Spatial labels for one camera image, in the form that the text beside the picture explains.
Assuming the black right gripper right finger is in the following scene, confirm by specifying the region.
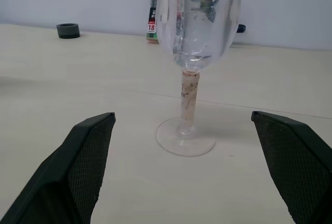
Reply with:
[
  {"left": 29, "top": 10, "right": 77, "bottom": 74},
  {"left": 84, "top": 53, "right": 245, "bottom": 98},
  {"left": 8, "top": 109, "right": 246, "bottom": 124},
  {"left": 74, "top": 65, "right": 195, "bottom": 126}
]
[{"left": 251, "top": 110, "right": 332, "bottom": 224}]

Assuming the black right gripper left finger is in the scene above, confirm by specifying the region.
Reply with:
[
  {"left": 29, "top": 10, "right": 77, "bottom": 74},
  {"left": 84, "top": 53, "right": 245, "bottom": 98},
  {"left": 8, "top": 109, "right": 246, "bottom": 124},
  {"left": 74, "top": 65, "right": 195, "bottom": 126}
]
[{"left": 0, "top": 112, "right": 116, "bottom": 224}]

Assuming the clear wine glass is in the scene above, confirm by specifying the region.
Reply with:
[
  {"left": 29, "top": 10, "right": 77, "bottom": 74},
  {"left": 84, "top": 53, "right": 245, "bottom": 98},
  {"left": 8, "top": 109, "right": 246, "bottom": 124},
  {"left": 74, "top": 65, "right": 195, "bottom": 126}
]
[{"left": 155, "top": 0, "right": 244, "bottom": 157}]

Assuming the marker pen pack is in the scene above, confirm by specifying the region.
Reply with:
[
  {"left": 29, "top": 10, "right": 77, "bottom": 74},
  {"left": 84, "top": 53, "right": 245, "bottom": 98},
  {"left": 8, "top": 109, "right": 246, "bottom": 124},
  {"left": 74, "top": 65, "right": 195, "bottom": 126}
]
[{"left": 146, "top": 0, "right": 162, "bottom": 45}]

